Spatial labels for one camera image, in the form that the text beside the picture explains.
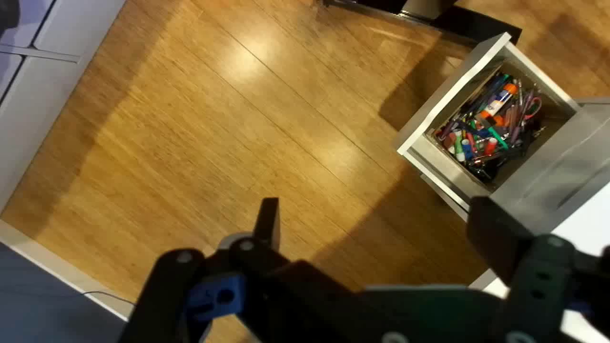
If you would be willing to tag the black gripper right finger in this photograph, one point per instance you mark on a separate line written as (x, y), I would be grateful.
(546, 278)

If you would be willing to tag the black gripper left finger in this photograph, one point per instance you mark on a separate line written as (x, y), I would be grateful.
(173, 292)

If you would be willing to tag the pile of coloured pens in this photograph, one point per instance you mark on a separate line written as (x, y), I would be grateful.
(493, 130)

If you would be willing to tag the white desk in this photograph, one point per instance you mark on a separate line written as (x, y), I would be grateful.
(573, 164)

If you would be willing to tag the glue stick with orange cap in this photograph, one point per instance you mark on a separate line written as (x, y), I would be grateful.
(499, 101)

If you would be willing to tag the open white drawer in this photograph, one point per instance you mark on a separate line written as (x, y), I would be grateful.
(445, 95)

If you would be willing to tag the black stand foot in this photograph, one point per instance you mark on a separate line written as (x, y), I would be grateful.
(470, 21)

